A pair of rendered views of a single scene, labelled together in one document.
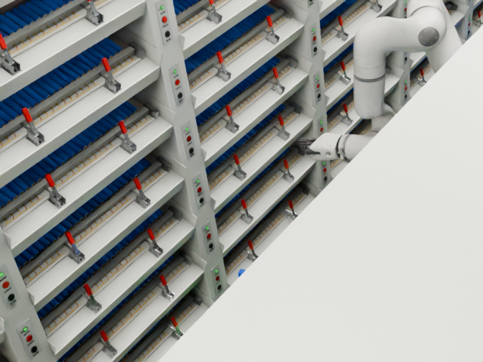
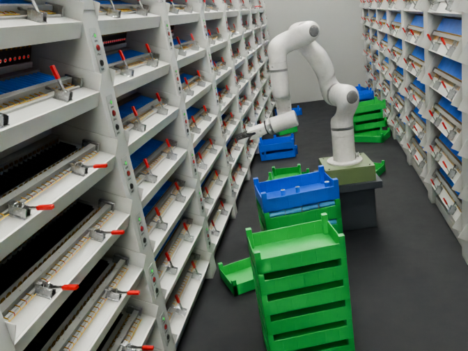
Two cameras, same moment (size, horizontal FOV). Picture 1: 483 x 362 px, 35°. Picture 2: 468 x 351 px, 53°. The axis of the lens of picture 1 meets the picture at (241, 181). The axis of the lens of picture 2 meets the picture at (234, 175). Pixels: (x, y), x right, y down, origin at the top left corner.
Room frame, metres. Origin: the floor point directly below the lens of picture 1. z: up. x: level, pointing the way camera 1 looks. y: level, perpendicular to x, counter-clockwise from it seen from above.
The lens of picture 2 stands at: (0.00, 1.01, 1.19)
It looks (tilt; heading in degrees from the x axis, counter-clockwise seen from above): 18 degrees down; 330
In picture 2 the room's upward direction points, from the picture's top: 9 degrees counter-clockwise
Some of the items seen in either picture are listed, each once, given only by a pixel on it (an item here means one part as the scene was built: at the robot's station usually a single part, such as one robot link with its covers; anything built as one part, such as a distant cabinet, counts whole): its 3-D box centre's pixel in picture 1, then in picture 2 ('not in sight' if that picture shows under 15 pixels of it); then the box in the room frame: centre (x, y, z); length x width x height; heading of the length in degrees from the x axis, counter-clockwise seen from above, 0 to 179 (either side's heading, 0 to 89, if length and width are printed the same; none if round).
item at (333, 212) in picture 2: not in sight; (297, 205); (1.40, -0.05, 0.44); 0.30 x 0.20 x 0.08; 64
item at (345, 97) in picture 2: not in sight; (343, 106); (1.78, -0.72, 0.67); 0.19 x 0.12 x 0.24; 167
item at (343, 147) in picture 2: not in sight; (343, 145); (1.81, -0.72, 0.46); 0.19 x 0.19 x 0.18
